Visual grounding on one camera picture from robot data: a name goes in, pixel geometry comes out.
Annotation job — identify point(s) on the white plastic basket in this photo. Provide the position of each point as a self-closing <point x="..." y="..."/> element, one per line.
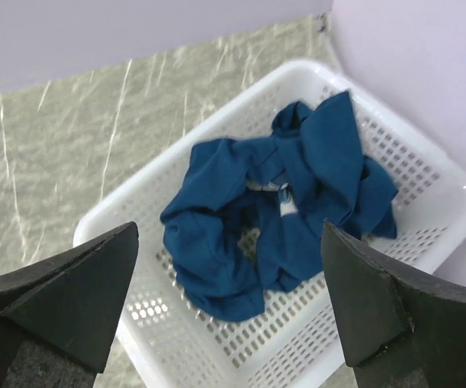
<point x="294" y="341"/>

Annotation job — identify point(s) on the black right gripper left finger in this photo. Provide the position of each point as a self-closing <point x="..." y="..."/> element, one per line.
<point x="58" y="317"/>

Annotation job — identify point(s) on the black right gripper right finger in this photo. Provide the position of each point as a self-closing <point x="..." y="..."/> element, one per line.
<point x="398" y="326"/>

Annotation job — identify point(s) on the blue t shirt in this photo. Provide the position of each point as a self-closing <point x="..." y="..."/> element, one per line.
<point x="249" y="215"/>

